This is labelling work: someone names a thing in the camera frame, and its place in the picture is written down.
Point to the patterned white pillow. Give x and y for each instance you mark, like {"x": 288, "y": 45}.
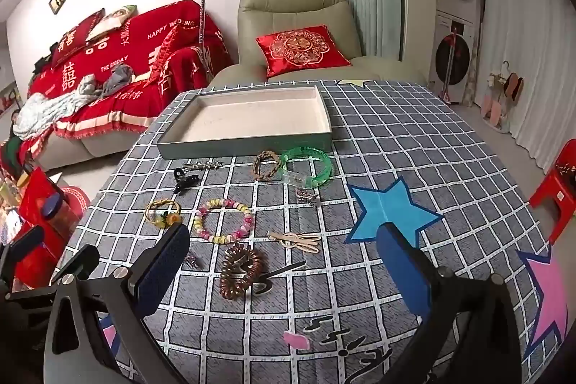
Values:
{"x": 112, "y": 22}

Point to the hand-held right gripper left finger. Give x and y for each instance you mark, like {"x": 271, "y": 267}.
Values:
{"x": 164, "y": 269}

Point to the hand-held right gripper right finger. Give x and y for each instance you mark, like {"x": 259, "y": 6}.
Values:
{"x": 405, "y": 271}

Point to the small silver brooch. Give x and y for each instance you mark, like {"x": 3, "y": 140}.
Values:
{"x": 306, "y": 196}

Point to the red plastic stool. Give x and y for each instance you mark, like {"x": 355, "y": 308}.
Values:
{"x": 551, "y": 190}

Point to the grey shallow tray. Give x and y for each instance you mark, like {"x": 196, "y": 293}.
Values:
{"x": 234, "y": 118}

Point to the light grey knitted blanket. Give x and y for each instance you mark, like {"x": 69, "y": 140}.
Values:
{"x": 45, "y": 114}

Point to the red gift box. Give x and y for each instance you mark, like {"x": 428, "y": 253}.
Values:
{"x": 38, "y": 208}

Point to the grey sofa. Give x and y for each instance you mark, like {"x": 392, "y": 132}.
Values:
{"x": 103, "y": 143}

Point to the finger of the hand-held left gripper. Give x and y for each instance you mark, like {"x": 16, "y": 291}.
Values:
{"x": 81, "y": 260}
{"x": 24, "y": 244}

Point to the white sheer curtain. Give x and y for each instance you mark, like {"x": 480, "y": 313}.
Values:
{"x": 526, "y": 51}

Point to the red fringed cushion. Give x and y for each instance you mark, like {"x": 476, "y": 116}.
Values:
{"x": 168, "y": 51}

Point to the sparkly floor stand pole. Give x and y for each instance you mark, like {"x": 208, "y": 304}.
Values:
{"x": 203, "y": 6}

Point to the green leather armchair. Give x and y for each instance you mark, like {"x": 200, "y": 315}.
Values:
{"x": 288, "y": 6}

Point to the green translucent bangle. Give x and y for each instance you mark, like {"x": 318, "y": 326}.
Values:
{"x": 325, "y": 171}

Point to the beige hair clip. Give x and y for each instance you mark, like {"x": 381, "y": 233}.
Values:
{"x": 297, "y": 242}

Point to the red printed sofa blanket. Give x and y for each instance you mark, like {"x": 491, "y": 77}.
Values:
{"x": 148, "y": 37}

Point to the grey clothes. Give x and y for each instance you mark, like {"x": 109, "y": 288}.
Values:
{"x": 114, "y": 80}

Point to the small purple trinket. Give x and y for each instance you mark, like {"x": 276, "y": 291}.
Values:
{"x": 191, "y": 260}

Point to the round red rug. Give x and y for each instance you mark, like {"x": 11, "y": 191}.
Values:
{"x": 78, "y": 204}

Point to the black claw hair clip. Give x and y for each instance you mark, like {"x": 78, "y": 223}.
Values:
{"x": 183, "y": 181}

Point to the red embroidered cushion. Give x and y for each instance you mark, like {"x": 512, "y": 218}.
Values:
{"x": 301, "y": 49}

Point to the slipper rack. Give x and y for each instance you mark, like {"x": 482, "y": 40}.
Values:
{"x": 501, "y": 96}

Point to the dark red sofa cushion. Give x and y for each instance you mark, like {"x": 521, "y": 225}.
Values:
{"x": 74, "y": 40}

